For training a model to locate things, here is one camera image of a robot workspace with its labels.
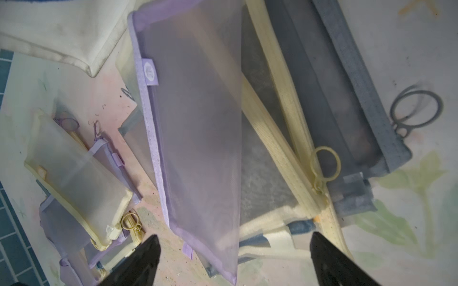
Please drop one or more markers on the yellow mesh pouch centre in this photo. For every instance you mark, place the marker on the yellow mesh pouch centre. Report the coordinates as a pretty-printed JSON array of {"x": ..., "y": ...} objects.
[{"x": 77, "y": 180}]

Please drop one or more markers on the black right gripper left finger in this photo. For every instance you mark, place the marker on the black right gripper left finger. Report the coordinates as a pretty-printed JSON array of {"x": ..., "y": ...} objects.
[{"x": 139, "y": 269}]

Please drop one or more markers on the purple mesh pencil pouch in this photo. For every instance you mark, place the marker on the purple mesh pencil pouch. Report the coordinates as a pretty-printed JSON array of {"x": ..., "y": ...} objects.
[{"x": 187, "y": 58}]

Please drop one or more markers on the white canvas tote bag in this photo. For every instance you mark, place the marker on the white canvas tote bag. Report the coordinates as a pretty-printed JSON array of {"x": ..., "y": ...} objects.
[{"x": 79, "y": 33}]

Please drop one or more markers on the yellow trimmed mesh pouch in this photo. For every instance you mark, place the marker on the yellow trimmed mesh pouch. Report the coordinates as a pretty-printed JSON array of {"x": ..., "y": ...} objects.
[{"x": 283, "y": 189}]

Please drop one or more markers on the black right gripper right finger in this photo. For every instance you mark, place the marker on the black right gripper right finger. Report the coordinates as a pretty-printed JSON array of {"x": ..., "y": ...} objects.
[{"x": 333, "y": 267}]

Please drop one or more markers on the grey blue mesh pouch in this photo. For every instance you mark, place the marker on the grey blue mesh pouch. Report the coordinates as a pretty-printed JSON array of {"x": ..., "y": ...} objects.
[{"x": 341, "y": 105}]

